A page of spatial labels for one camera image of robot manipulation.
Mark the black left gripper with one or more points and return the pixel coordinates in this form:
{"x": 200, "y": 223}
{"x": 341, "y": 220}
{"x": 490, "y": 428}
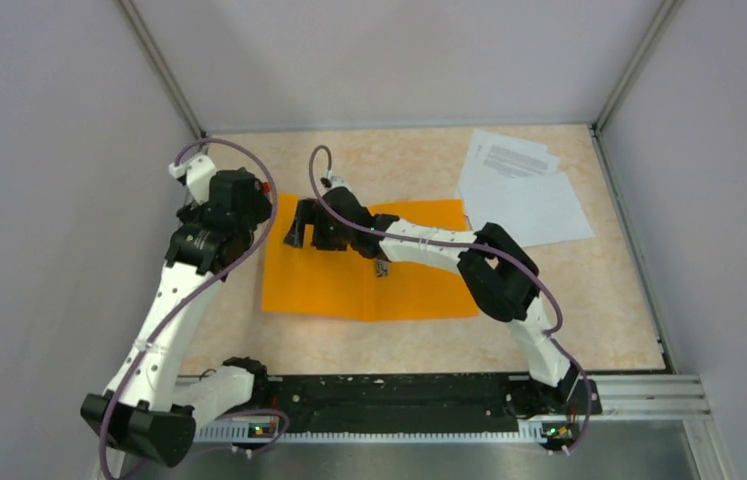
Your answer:
{"x": 262, "y": 209}

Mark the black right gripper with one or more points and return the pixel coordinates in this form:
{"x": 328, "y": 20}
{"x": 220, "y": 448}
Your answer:
{"x": 309, "y": 212}

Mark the orange clip file folder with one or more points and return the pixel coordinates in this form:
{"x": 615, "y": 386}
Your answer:
{"x": 344, "y": 285}

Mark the white paper sheets stack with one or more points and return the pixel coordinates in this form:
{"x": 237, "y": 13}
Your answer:
{"x": 516, "y": 184}

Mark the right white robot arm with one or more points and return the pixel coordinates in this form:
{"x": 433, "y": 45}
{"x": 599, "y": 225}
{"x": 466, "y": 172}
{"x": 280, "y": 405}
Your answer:
{"x": 501, "y": 278}

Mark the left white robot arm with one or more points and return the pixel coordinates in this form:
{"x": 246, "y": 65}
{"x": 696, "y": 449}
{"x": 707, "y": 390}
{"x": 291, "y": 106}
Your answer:
{"x": 144, "y": 411}

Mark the silver metal folder clip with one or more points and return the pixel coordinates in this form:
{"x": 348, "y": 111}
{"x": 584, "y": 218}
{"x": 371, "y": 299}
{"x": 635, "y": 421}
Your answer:
{"x": 381, "y": 268}

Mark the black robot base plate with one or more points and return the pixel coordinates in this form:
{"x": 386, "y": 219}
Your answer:
{"x": 430, "y": 403}

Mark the white slotted cable duct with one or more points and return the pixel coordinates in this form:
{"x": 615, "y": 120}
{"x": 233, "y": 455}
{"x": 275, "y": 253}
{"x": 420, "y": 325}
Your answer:
{"x": 231, "y": 431}

